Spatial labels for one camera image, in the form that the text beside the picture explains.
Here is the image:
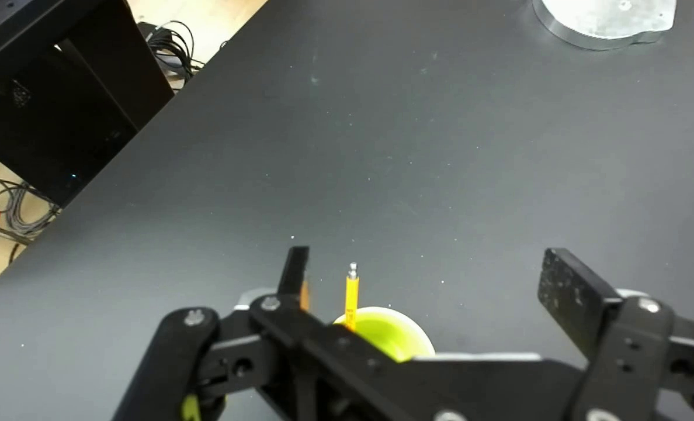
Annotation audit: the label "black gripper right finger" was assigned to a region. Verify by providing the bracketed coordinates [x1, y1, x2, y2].
[536, 246, 694, 421]

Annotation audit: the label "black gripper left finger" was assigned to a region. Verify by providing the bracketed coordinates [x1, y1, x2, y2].
[112, 246, 341, 421]

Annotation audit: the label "yellow-green mug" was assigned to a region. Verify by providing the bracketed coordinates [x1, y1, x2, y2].
[329, 304, 439, 365]

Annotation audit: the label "black cabinet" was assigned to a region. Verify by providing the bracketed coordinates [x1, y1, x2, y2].
[0, 0, 178, 207]

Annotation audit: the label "grey floor cables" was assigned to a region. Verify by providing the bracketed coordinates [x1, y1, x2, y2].
[0, 165, 62, 266]

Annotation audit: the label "black floor cables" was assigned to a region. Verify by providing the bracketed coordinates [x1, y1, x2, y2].
[135, 19, 206, 93]

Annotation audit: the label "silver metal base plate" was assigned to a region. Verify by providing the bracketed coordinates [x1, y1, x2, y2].
[530, 0, 681, 54]

